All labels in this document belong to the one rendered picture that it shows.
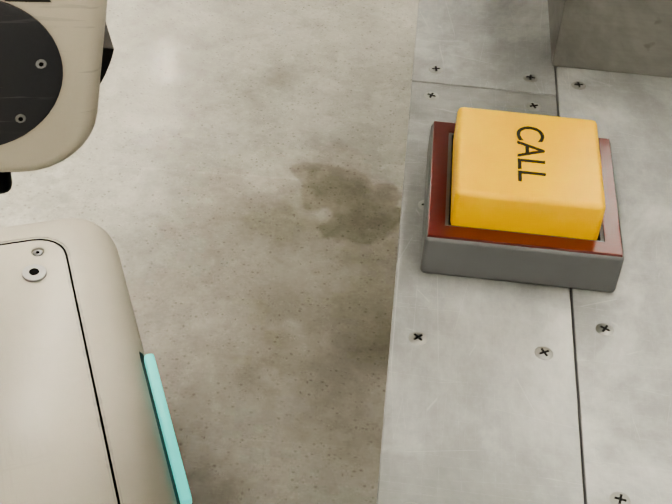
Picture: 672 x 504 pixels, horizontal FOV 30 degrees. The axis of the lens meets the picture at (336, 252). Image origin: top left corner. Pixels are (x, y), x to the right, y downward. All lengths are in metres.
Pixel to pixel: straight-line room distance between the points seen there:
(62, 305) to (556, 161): 0.79
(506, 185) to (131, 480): 0.66
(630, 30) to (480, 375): 0.23
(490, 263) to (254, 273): 1.19
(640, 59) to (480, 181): 0.17
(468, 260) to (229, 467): 0.98
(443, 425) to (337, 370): 1.11
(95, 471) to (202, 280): 0.61
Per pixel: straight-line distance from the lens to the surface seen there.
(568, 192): 0.51
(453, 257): 0.51
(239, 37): 2.15
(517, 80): 0.63
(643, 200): 0.57
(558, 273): 0.51
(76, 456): 1.12
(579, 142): 0.54
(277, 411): 1.51
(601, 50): 0.65
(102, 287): 1.27
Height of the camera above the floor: 1.15
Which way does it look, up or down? 42 degrees down
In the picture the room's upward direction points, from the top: 4 degrees clockwise
